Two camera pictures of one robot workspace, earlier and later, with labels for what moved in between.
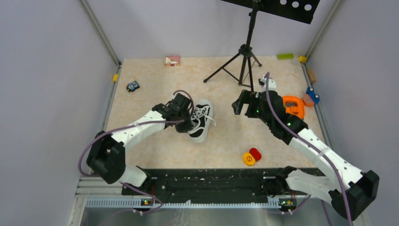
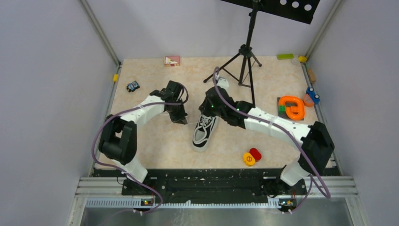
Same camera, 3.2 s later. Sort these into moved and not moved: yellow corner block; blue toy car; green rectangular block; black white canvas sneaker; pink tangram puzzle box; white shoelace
Moved: white shoelace; black white canvas sneaker
Not moved: pink tangram puzzle box; blue toy car; yellow corner block; green rectangular block
